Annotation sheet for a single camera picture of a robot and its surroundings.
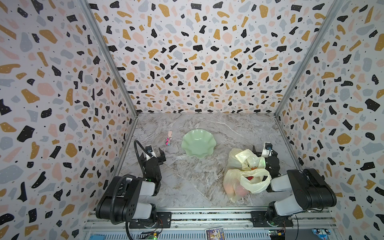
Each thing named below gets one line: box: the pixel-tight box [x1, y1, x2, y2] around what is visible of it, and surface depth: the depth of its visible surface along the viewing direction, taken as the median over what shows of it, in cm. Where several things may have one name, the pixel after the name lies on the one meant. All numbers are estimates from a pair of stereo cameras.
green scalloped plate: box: [181, 129, 217, 159], surface depth 105 cm
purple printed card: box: [205, 227, 226, 240], surface depth 70 cm
